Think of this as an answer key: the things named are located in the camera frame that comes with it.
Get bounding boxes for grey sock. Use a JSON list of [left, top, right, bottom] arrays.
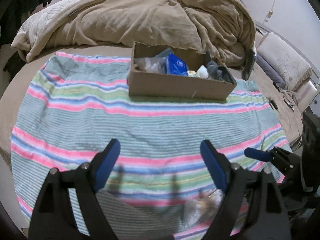
[[204, 50, 236, 85]]

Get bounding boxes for blue tissue pack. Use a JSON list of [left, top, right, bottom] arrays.
[[165, 54, 189, 76]]

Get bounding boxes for clear plastic snack bag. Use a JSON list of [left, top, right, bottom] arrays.
[[134, 48, 174, 74]]

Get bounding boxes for beige embroidered pillow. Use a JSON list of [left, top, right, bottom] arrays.
[[257, 33, 312, 90]]

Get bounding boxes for striped colourful towel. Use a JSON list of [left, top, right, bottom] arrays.
[[11, 52, 290, 239]]

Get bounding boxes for black phone on stand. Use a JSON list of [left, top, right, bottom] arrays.
[[242, 49, 257, 81]]

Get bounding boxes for white sock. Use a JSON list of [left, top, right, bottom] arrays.
[[196, 65, 209, 79]]

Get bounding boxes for beige blanket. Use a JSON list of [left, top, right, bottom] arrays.
[[19, 0, 255, 67]]

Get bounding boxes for brown cardboard box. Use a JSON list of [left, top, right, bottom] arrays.
[[127, 42, 236, 100]]

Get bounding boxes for white patterned quilt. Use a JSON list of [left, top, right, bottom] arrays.
[[10, 0, 83, 55]]

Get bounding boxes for dark hanging clothes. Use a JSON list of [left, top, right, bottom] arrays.
[[1, 0, 52, 45]]

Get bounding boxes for cable on bed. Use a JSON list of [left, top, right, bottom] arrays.
[[266, 89, 299, 112]]

